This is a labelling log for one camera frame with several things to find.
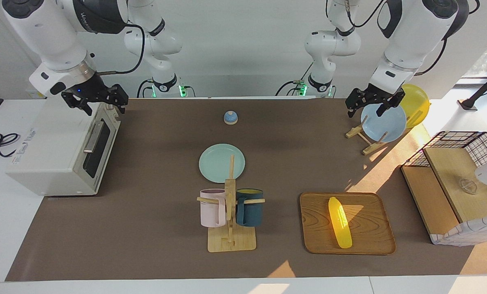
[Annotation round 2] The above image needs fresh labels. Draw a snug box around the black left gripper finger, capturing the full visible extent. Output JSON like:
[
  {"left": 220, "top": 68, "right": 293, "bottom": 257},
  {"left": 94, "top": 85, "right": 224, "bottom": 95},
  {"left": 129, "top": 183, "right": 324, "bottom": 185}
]
[
  {"left": 376, "top": 93, "right": 406, "bottom": 118},
  {"left": 345, "top": 88, "right": 362, "bottom": 118}
]

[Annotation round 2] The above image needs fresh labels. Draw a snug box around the glass oven door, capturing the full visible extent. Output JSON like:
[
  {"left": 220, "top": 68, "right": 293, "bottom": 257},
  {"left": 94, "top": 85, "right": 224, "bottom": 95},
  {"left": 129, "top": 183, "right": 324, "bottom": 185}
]
[{"left": 74, "top": 109, "right": 121, "bottom": 195}]

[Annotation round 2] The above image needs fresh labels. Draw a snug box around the mint green plate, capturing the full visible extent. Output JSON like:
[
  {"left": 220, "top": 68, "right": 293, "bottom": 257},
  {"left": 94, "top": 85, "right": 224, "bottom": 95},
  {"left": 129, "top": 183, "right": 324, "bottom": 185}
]
[{"left": 199, "top": 143, "right": 246, "bottom": 183}]

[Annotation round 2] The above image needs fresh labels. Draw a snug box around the yellow corn cob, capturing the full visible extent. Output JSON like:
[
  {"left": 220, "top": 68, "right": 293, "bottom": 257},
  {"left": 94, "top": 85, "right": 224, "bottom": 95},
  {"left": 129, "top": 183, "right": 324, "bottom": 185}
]
[{"left": 328, "top": 197, "right": 353, "bottom": 249}]

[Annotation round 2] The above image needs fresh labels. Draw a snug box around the white toaster oven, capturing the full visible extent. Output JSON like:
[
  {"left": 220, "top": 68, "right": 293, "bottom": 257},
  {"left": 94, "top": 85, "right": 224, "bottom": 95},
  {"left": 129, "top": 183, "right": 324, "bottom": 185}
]
[{"left": 6, "top": 100, "right": 121, "bottom": 196}]

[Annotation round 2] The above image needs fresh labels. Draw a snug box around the light blue plate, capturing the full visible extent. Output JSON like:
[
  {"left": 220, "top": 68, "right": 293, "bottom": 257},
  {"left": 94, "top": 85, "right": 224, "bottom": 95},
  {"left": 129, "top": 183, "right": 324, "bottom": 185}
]
[{"left": 360, "top": 103, "right": 407, "bottom": 143}]

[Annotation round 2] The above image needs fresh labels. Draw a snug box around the wooden plate rack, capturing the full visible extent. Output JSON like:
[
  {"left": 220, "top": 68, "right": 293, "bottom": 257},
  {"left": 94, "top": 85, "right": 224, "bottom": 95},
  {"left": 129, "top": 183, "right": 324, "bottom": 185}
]
[{"left": 345, "top": 104, "right": 426, "bottom": 156}]

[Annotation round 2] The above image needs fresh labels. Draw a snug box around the yellow plate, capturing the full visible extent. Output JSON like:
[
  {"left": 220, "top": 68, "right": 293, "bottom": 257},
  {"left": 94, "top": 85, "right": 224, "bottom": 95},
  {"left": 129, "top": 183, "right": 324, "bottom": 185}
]
[{"left": 399, "top": 84, "right": 431, "bottom": 129}]

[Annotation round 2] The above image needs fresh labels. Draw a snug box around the small clear glass bowl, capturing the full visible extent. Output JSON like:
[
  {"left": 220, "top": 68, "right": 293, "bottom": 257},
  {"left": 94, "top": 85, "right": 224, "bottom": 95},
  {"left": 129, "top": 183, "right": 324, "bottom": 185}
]
[{"left": 458, "top": 178, "right": 479, "bottom": 195}]

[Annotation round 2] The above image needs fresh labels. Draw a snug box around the wooden tray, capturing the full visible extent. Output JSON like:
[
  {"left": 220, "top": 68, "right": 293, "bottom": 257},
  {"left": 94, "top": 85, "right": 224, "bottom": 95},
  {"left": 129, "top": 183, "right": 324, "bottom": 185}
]
[{"left": 299, "top": 192, "right": 396, "bottom": 255}]

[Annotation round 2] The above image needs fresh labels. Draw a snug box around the brown table mat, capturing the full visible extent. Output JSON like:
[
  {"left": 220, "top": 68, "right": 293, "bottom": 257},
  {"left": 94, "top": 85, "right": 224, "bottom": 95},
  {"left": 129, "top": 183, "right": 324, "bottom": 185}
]
[{"left": 5, "top": 97, "right": 487, "bottom": 282}]

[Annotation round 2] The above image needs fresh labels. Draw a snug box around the pink mug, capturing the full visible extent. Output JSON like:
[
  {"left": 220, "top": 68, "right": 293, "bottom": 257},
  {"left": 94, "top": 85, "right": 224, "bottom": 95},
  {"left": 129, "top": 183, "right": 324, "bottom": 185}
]
[{"left": 199, "top": 189, "right": 227, "bottom": 228}]

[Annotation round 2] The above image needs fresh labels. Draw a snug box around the dark blue mug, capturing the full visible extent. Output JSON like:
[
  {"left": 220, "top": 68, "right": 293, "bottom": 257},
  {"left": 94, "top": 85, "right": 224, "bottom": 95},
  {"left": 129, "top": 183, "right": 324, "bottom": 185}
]
[{"left": 235, "top": 188, "right": 264, "bottom": 227}]

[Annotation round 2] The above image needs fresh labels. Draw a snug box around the wooden mug rack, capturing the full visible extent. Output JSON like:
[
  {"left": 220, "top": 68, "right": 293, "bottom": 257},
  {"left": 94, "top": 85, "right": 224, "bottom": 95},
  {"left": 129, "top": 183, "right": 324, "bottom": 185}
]
[{"left": 197, "top": 154, "right": 266, "bottom": 252}]

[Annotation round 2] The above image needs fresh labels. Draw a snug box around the black right base cable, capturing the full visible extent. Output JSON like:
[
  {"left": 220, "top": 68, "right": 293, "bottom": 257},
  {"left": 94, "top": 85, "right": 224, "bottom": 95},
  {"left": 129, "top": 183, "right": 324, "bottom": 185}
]
[{"left": 136, "top": 79, "right": 155, "bottom": 98}]

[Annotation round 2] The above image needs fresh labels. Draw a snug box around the black base cable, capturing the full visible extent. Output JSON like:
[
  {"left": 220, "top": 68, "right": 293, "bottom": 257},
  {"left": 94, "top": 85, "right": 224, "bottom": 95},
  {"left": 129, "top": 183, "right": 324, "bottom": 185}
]
[
  {"left": 274, "top": 61, "right": 313, "bottom": 97},
  {"left": 136, "top": 79, "right": 155, "bottom": 98}
]

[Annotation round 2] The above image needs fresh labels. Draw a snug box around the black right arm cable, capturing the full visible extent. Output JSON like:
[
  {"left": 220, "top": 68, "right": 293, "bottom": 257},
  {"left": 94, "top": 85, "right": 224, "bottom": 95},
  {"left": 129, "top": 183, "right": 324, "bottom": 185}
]
[{"left": 98, "top": 24, "right": 146, "bottom": 76}]

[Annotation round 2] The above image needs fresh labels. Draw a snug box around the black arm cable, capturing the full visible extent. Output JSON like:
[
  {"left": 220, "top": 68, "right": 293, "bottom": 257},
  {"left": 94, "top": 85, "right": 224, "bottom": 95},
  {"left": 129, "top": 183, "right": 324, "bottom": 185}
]
[
  {"left": 413, "top": 0, "right": 481, "bottom": 77},
  {"left": 98, "top": 24, "right": 146, "bottom": 76}
]

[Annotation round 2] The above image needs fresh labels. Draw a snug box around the black left base cable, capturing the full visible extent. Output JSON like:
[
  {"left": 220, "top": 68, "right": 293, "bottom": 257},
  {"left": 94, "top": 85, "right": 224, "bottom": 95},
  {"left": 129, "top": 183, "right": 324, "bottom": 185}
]
[{"left": 274, "top": 61, "right": 313, "bottom": 97}]

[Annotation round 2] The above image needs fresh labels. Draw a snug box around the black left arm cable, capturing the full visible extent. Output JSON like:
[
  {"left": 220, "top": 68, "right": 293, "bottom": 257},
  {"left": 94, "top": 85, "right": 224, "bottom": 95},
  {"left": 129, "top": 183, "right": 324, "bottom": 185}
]
[{"left": 413, "top": 0, "right": 481, "bottom": 77}]

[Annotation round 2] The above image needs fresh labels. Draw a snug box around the black wire basket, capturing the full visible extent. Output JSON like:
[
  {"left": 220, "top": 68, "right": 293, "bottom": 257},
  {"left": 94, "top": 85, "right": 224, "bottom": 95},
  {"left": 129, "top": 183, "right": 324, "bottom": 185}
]
[{"left": 402, "top": 131, "right": 487, "bottom": 169}]

